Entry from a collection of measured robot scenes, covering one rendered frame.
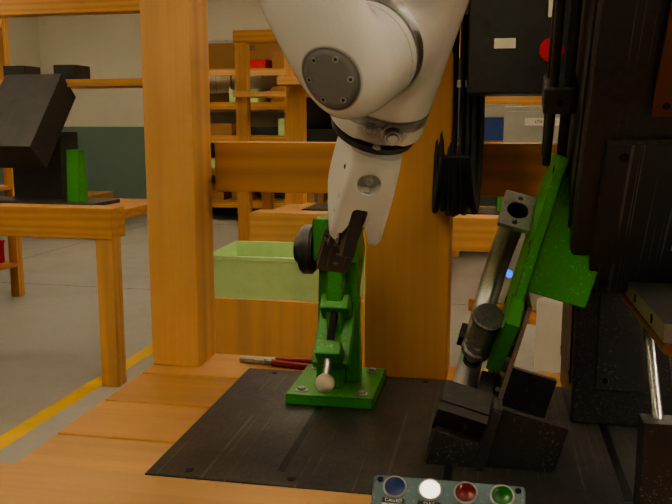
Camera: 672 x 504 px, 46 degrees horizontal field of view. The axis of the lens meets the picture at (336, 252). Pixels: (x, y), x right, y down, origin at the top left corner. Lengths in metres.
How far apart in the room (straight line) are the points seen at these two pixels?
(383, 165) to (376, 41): 0.15
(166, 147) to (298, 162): 0.23
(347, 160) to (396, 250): 0.65
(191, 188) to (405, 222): 0.37
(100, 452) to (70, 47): 11.76
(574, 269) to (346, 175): 0.36
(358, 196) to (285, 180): 0.75
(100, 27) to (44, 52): 0.99
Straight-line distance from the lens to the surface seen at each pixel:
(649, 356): 0.94
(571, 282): 0.96
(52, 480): 1.02
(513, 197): 1.03
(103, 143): 12.48
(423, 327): 1.34
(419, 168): 1.30
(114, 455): 1.12
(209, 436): 1.10
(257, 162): 1.45
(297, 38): 0.57
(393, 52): 0.57
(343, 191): 0.69
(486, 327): 0.94
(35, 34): 12.96
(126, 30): 12.34
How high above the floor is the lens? 1.31
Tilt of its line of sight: 9 degrees down
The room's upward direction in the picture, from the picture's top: straight up
